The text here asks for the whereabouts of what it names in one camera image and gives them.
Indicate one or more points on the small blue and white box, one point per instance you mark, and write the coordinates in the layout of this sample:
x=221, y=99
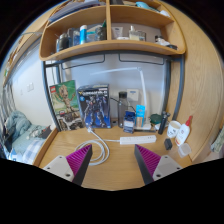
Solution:
x=129, y=122

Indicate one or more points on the green round container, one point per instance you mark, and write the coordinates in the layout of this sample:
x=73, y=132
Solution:
x=155, y=119

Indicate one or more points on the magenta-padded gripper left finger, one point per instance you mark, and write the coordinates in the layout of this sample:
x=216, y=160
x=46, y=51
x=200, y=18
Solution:
x=61, y=166

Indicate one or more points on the wooden shelf unit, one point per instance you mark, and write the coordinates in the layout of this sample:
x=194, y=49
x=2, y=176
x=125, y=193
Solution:
x=110, y=45

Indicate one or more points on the white desk lamp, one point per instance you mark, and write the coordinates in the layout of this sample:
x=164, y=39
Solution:
x=144, y=90

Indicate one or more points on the white power strip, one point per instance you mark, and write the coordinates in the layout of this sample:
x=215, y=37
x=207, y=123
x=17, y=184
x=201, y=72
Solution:
x=138, y=139

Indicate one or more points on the black electric shaver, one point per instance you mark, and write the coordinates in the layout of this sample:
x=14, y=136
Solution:
x=163, y=123

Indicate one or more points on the small clear plastic container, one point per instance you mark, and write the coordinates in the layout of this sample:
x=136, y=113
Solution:
x=184, y=150

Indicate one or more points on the clear bottle with black cap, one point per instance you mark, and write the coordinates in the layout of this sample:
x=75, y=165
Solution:
x=122, y=110

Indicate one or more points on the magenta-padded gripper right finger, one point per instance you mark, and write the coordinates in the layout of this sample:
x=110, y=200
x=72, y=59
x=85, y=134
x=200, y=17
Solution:
x=166, y=170

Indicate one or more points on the white wall device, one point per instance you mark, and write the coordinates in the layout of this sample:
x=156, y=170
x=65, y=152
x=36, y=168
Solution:
x=133, y=94

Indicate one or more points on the grey metal desk frame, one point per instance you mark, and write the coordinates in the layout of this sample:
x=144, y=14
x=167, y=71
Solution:
x=180, y=86

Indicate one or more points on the white bottle with red pump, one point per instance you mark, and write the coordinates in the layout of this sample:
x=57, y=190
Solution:
x=182, y=133

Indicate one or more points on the white wall switch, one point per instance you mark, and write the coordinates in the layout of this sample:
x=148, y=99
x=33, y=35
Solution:
x=30, y=87

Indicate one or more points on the bed with bedding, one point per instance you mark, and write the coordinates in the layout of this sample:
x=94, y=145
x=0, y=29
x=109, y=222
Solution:
x=23, y=133

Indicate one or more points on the green figure building set box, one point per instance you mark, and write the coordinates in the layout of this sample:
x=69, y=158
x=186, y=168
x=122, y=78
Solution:
x=65, y=103

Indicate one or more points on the black ruler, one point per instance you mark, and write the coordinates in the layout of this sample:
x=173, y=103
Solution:
x=145, y=131

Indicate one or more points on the blue robot model kit box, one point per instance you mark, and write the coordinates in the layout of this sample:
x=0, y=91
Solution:
x=95, y=106

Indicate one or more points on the tall light blue box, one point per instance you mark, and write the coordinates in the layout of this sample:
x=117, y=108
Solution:
x=140, y=116

